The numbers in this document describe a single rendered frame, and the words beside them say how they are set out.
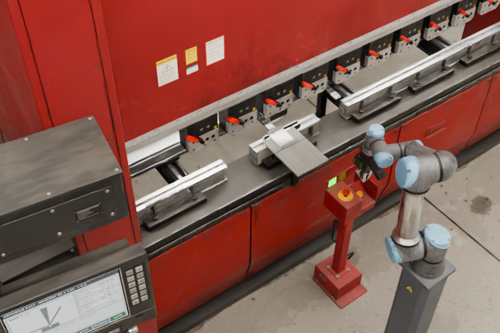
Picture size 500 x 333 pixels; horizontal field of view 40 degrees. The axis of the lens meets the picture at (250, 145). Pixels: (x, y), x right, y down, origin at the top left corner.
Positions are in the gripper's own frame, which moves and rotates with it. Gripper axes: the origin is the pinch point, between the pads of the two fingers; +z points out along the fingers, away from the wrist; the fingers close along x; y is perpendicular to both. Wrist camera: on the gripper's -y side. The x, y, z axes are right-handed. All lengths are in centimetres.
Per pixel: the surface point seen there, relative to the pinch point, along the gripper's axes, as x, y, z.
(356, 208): 8.9, -5.9, 8.8
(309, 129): 4.1, 38.0, -3.5
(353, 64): -16, 37, -39
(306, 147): 19.6, 23.1, -14.3
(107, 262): 137, -18, -78
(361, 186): -3.6, 3.8, 10.9
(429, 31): -67, 35, -37
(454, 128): -98, 18, 38
